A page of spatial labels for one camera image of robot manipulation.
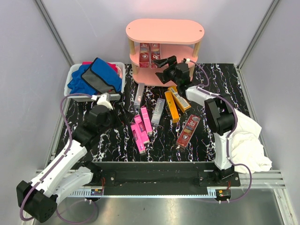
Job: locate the silver grey toothpaste box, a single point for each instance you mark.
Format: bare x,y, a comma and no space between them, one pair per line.
139,96

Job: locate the pink BeYou box back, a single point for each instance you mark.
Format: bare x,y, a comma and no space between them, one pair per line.
146,120

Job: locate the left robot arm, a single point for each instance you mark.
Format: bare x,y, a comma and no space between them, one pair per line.
39,198

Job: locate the pink beyou box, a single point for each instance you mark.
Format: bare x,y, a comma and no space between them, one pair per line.
146,120
141,128
138,140

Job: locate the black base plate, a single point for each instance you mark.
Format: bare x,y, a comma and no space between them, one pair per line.
162,178

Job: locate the blue cloth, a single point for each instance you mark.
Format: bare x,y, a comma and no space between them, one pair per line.
78,85

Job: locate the red 3d toothpaste box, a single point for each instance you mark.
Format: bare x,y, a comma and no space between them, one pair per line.
187,131
144,55
155,54

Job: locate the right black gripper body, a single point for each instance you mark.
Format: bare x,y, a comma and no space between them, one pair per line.
173,78

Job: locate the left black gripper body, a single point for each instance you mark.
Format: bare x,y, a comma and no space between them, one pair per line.
116,121

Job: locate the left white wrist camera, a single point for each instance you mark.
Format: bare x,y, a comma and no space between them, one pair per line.
103,99

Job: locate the white crumpled cloth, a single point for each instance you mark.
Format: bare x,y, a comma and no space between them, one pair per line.
247,151

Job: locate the grey black-trimmed cloth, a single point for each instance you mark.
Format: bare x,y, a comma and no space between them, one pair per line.
102,78

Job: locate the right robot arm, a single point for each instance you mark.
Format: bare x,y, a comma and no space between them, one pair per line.
220,114

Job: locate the grey Protefix toothpaste box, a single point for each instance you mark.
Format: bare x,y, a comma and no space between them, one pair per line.
157,112

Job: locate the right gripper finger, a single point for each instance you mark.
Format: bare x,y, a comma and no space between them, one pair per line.
162,62
163,77

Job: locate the orange barcode toothpaste box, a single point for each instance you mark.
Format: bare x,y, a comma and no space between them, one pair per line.
180,101

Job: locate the orange R&O toothpaste box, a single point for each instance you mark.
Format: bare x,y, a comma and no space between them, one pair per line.
172,107

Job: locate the pink three-tier shelf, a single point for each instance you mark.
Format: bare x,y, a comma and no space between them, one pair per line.
181,38

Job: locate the pink cloth in basket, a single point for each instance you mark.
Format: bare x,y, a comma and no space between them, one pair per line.
113,66

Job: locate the pink BeYou box front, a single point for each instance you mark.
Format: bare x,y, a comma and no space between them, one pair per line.
138,140

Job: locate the pink BeYou box middle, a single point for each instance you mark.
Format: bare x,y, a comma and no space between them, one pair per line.
141,128

